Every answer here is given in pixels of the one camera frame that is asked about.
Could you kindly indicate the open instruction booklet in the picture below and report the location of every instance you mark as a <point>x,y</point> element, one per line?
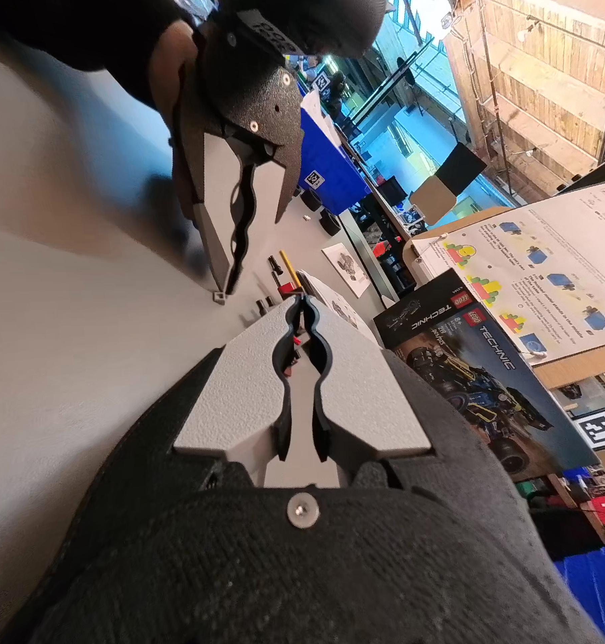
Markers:
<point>342,312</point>

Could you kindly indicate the white ceiling projector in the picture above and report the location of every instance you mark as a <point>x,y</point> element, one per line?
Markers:
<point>441,22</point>

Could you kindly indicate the black white marker tag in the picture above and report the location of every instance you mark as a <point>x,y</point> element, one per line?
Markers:
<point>599,427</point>

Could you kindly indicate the blue storage bin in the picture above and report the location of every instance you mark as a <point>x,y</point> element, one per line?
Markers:
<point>327,156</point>

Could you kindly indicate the tan cardboard panel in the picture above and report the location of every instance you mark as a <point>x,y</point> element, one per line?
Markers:
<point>433,201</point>

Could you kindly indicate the loose printed sheet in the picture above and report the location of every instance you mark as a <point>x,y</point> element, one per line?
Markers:
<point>347,266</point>

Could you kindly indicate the ceiling spot lamp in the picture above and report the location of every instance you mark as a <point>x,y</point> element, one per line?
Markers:
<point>523,32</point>

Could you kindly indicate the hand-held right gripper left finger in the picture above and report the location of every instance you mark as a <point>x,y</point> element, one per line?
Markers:
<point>232,397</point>

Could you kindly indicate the small grey lego piece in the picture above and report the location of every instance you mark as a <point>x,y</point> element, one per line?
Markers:
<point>219,297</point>

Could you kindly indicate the red box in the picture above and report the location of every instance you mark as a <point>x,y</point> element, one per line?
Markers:
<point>604,513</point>

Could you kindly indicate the lego chassis assembly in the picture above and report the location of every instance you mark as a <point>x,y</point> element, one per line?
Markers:
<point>288,289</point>

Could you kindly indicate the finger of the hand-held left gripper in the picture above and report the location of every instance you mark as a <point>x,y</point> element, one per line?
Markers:
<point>266,186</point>
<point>217,191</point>

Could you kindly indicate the black lego tyre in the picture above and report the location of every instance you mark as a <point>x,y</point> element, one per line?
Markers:
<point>330,221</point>
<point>310,199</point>

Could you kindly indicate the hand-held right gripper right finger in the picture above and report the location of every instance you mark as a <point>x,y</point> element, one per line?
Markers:
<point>370,397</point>

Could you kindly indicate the person's left hand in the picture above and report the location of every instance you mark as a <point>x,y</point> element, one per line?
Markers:
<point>174,65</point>

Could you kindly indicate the black square panel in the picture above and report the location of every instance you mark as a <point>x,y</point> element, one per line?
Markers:
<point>461,168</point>

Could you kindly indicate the instruction sheet on cardboard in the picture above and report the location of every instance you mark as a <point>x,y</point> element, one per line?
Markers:
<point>559,261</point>

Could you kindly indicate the blue plastic crate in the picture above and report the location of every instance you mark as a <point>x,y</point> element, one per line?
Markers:
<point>594,583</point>

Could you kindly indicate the lego set box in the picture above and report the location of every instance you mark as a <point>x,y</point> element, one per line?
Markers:
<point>463,352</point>

